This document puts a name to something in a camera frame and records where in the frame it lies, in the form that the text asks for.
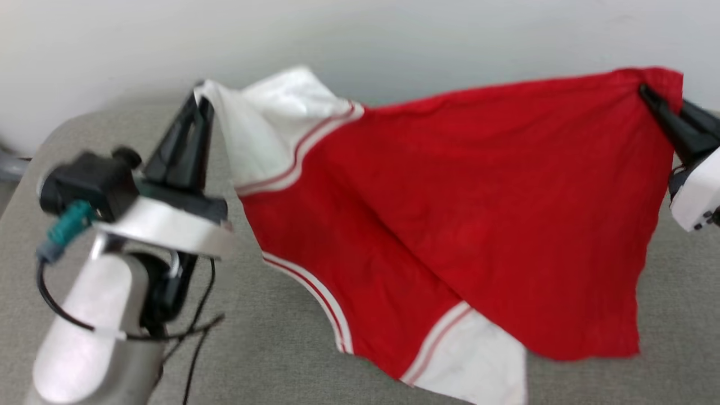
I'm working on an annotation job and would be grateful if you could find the red and white basketball jersey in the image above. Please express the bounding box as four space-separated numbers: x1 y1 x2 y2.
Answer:
194 66 684 405

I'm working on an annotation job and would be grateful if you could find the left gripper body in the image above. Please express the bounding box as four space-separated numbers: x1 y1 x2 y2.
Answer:
96 180 237 327

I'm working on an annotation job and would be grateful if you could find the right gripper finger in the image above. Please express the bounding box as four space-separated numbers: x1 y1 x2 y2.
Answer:
638 84 696 165

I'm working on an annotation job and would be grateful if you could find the thin black left gripper cable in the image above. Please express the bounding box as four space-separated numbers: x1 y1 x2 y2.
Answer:
160 256 226 405

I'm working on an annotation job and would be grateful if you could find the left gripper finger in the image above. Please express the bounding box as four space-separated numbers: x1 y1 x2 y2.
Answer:
143 89 202 193
188 94 215 196

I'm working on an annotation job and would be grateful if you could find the left camera cable teal plug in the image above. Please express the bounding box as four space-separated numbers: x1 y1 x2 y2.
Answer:
35 201 169 343

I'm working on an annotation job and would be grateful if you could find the grey metal pipe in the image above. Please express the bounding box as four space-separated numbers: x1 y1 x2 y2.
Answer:
0 143 29 183

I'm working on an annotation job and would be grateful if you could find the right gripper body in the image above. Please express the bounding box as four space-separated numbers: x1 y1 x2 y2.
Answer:
669 100 720 231

